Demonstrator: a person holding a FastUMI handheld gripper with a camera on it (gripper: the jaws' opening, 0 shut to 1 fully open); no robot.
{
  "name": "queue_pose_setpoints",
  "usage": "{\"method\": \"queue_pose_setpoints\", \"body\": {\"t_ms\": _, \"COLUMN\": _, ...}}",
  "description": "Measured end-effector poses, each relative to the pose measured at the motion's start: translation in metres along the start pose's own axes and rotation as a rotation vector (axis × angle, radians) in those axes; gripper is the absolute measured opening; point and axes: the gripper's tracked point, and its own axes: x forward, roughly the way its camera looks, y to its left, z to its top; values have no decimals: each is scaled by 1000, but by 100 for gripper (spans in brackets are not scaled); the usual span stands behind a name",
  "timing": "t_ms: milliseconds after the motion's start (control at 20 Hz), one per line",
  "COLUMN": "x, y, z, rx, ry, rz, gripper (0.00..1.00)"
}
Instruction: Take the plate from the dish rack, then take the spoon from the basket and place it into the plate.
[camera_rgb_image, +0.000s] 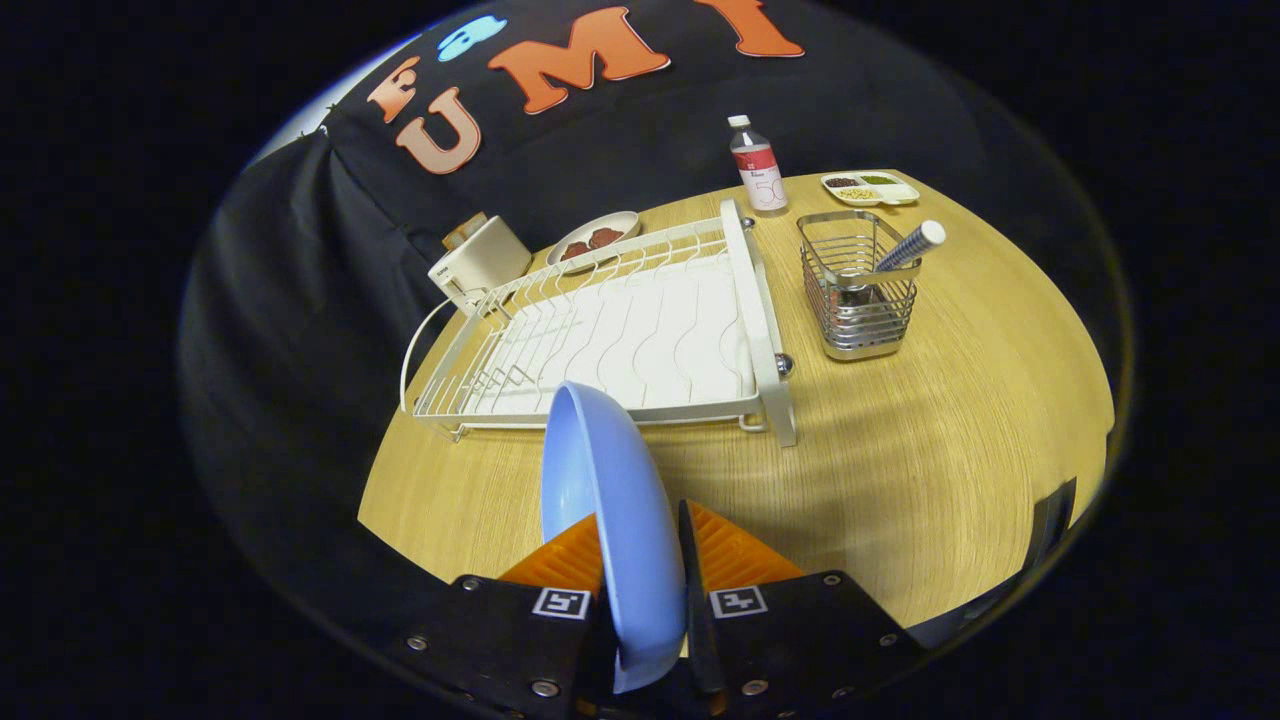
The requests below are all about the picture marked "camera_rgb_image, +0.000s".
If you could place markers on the white dish rack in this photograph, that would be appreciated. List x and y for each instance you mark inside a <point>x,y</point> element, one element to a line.
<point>650,340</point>

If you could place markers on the blue plate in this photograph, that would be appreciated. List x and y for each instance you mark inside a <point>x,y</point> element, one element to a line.
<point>620,520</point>

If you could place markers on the white compartment tray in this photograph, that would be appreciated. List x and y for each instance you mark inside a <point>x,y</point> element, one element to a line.
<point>870,187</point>

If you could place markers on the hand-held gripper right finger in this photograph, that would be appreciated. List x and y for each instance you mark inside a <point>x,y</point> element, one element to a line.
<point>700,640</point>

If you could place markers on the black backdrop cloth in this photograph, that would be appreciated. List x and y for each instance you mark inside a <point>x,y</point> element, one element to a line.
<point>300,300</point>

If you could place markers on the brown meat piece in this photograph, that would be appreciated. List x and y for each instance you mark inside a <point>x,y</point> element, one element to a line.
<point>606,237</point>
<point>575,250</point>

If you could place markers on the small white plate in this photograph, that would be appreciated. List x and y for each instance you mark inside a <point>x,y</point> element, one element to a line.
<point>590,232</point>

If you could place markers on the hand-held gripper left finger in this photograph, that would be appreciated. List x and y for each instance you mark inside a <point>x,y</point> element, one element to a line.
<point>500,640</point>

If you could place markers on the white toaster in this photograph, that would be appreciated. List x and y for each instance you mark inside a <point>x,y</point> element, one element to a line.
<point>482,265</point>

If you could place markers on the brown toast slice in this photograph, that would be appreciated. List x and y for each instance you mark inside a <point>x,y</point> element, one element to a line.
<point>465,228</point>

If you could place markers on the clear bottle red label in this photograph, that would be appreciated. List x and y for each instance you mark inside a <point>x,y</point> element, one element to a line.
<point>760,170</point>

